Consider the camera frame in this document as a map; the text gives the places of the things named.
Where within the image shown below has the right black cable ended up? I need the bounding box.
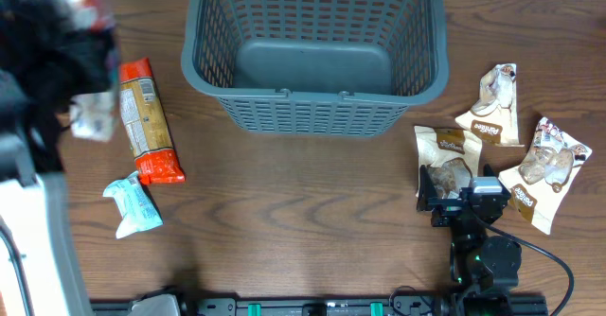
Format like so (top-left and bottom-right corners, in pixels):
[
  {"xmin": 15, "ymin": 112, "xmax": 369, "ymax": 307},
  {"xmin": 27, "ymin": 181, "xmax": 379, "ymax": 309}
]
[{"xmin": 471, "ymin": 211, "xmax": 576, "ymax": 316}]

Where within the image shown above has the teal wipes packet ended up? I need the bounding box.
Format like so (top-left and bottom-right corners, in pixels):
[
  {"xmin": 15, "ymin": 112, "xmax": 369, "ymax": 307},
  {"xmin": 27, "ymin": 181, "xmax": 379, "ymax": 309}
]
[{"xmin": 102, "ymin": 171, "xmax": 164, "ymax": 239}]

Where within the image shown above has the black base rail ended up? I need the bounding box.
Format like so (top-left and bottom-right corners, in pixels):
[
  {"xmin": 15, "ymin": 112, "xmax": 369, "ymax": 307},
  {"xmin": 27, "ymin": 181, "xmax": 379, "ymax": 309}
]
[{"xmin": 89, "ymin": 295, "xmax": 550, "ymax": 316}]

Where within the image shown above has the beige Pantree snack bag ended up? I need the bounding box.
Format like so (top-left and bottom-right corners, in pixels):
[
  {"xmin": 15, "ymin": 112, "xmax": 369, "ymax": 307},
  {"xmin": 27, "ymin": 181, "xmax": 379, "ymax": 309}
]
[{"xmin": 414, "ymin": 126, "xmax": 482, "ymax": 199}]

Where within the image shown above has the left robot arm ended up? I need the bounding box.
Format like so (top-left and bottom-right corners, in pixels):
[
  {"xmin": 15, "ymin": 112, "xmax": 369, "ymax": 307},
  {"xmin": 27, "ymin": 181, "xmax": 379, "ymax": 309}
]
[{"xmin": 1, "ymin": 0, "xmax": 184, "ymax": 315}]

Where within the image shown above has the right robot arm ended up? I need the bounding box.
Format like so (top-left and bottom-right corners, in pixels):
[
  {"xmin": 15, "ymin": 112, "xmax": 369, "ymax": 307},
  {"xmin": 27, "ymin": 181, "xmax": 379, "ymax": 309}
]
[{"xmin": 417, "ymin": 166, "xmax": 522, "ymax": 315}]

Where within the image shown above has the grey plastic basket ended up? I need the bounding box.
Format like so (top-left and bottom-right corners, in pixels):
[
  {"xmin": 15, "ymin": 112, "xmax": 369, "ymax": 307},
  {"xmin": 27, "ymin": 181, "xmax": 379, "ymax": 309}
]
[{"xmin": 181, "ymin": 0, "xmax": 449, "ymax": 137}]

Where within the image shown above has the white tissue multipack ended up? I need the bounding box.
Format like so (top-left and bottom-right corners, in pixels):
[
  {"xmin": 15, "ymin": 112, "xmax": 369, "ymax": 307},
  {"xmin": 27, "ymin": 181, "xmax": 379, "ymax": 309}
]
[{"xmin": 69, "ymin": 90, "xmax": 118, "ymax": 142}]

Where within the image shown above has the orange cookie package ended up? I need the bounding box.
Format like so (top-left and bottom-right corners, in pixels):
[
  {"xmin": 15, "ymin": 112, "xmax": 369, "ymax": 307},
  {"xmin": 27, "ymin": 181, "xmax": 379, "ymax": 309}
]
[{"xmin": 119, "ymin": 58, "xmax": 186, "ymax": 185}]

